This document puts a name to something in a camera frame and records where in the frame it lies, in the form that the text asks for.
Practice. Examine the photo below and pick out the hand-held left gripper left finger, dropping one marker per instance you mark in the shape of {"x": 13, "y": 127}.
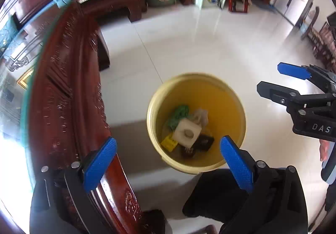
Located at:
{"x": 101, "y": 163}

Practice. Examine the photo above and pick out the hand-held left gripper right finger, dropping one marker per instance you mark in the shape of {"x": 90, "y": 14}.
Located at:
{"x": 236, "y": 163}

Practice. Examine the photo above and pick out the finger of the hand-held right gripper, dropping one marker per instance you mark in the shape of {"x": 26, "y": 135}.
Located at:
{"x": 291, "y": 70}
{"x": 275, "y": 91}

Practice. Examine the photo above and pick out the dark wrapper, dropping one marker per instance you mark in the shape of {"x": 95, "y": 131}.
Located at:
{"x": 206, "y": 142}

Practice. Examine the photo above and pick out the yellow plastic bin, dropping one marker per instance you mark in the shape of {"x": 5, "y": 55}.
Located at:
{"x": 223, "y": 100}

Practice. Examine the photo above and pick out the white paper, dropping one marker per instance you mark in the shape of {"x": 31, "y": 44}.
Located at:
{"x": 200, "y": 116}

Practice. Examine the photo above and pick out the white foam block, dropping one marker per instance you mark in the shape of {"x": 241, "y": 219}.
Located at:
{"x": 183, "y": 129}

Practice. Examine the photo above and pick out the yellow milk carton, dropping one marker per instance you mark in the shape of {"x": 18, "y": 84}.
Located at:
{"x": 169, "y": 143}

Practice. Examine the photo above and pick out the green paper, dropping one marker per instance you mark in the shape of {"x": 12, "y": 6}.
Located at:
{"x": 178, "y": 116}

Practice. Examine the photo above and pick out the person's right hand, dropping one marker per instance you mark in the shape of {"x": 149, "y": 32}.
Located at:
{"x": 324, "y": 148}

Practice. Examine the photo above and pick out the wooden chair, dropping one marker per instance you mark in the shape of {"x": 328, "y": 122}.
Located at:
{"x": 312, "y": 21}

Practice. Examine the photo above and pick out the dark shoe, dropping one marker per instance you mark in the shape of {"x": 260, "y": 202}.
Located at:
{"x": 155, "y": 221}

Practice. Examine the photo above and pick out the dark wooden coffee table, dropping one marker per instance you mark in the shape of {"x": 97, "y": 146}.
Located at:
{"x": 68, "y": 79}

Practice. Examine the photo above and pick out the carved dark wooden sofa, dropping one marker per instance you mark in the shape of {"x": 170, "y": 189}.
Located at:
{"x": 113, "y": 0}

